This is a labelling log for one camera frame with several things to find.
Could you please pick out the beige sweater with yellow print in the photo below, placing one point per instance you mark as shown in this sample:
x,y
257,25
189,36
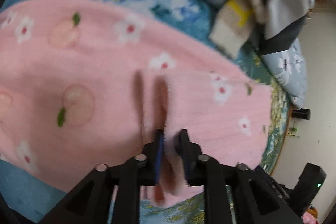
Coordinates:
x,y
231,27

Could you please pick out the black garment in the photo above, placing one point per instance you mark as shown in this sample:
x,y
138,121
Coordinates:
x,y
278,43

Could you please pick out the small black box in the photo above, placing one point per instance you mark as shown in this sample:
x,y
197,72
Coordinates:
x,y
301,113

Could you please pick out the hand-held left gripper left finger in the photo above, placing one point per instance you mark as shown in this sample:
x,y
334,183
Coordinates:
x,y
158,153

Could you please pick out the white garment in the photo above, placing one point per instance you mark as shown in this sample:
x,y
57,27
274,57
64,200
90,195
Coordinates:
x,y
283,3

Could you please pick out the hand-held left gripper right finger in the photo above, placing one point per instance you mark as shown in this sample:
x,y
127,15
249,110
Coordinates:
x,y
184,154

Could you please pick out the pink floral fleece garment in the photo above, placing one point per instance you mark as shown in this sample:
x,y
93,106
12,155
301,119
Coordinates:
x,y
105,69

